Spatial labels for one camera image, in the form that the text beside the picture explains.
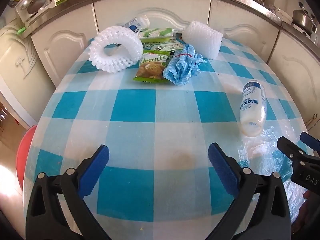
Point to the cream cabinet door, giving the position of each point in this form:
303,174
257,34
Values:
162,12
62,50
295,75
242,30

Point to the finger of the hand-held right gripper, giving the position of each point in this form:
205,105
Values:
290,150
309,141

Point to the white foam net sleeve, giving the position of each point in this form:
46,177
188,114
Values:
202,40

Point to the white portable stove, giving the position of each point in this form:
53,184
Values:
301,32

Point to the white patterned bowl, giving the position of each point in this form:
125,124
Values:
276,11

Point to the white wipes packet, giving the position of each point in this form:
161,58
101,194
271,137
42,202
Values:
162,45

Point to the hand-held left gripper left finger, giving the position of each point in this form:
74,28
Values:
96,170

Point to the green snack packet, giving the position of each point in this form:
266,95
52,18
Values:
150,67

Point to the blue white checkered tablecloth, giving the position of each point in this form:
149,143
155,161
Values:
155,120

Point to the red plastic stool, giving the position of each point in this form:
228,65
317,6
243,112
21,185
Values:
23,155

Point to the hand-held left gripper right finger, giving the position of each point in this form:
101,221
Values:
223,170

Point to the stainless steel lidded pot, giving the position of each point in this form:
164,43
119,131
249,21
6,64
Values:
303,20

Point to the person's right hand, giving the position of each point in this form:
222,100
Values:
310,205

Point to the crumpled blue patterned cloth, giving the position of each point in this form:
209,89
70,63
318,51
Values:
180,67

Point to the green plastic clip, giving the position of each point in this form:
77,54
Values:
21,31

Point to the white blue label bottle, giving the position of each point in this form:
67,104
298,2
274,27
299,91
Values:
140,21
252,105

